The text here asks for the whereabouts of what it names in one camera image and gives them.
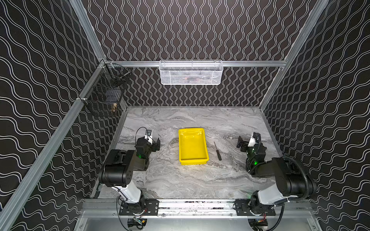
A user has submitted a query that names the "yellow plastic bin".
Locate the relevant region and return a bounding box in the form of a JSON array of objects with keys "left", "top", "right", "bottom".
[{"left": 178, "top": 128, "right": 209, "bottom": 166}]

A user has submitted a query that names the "white mesh wall basket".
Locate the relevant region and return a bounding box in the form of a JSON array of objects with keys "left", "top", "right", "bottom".
[{"left": 159, "top": 60, "right": 224, "bottom": 85}]

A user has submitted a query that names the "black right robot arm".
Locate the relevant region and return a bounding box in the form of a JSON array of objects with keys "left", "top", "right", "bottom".
[{"left": 237, "top": 132, "right": 317, "bottom": 216}]

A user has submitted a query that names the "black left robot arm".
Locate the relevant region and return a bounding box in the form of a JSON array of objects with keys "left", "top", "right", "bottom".
[{"left": 98, "top": 137, "right": 161, "bottom": 216}]

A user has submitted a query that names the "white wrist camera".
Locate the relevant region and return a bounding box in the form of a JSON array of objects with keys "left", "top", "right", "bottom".
[
  {"left": 248, "top": 132, "right": 261, "bottom": 147},
  {"left": 145, "top": 130, "right": 153, "bottom": 144}
]

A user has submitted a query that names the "black wire wall basket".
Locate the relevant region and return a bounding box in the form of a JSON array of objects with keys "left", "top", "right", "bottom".
[{"left": 82, "top": 64, "right": 132, "bottom": 118}]

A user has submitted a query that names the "black handled screwdriver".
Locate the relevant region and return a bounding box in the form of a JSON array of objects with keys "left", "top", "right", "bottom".
[{"left": 214, "top": 142, "right": 222, "bottom": 161}]

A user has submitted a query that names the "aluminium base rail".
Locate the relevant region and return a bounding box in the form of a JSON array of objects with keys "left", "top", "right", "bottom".
[{"left": 82, "top": 198, "right": 314, "bottom": 218}]

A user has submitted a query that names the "black corrugated cable conduit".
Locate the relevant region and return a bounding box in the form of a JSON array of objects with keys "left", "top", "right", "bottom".
[{"left": 281, "top": 156, "right": 318, "bottom": 200}]

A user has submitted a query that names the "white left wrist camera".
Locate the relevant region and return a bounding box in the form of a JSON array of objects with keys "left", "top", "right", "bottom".
[{"left": 145, "top": 130, "right": 153, "bottom": 144}]

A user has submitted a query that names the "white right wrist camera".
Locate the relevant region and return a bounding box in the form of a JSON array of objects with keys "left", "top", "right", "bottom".
[{"left": 248, "top": 132, "right": 261, "bottom": 147}]

